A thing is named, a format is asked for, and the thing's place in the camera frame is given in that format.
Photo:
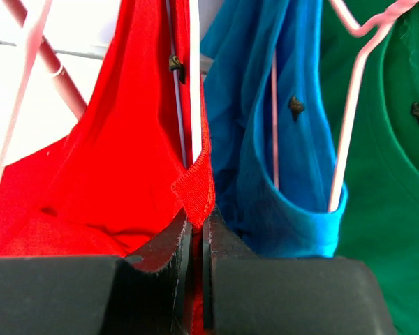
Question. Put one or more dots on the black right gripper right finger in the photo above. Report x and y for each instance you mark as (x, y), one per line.
(244, 293)

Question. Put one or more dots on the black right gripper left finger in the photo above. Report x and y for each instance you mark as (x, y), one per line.
(147, 292)

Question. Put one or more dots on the red t-shirt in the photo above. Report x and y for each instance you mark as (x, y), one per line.
(117, 179)

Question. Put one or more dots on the light blue wire hanger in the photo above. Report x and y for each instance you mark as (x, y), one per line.
(178, 72)

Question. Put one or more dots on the green t-shirt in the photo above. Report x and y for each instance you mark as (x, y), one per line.
(380, 225)

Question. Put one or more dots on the blue t-shirt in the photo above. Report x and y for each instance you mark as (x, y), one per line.
(273, 157)

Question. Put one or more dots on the pink plastic hanger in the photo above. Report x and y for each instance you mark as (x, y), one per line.
(34, 44)

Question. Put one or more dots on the thin pink wire hanger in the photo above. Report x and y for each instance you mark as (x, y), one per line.
(349, 122)

